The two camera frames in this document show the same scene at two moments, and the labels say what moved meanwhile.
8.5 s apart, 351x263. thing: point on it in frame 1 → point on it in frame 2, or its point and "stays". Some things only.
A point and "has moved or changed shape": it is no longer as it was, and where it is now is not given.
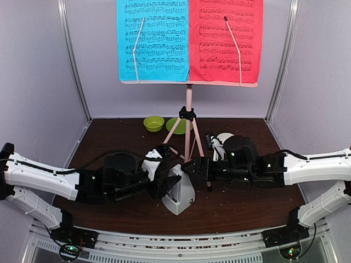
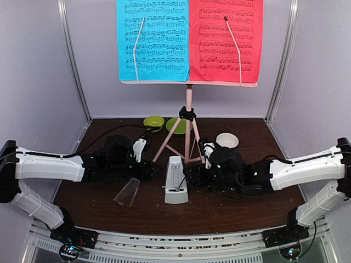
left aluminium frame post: [62, 12] stays
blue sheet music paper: [153, 40] stays
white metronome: [181, 195] has moved or changed shape
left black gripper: [160, 189] → [144, 173]
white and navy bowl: [223, 136] stays
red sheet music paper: [213, 55] stays
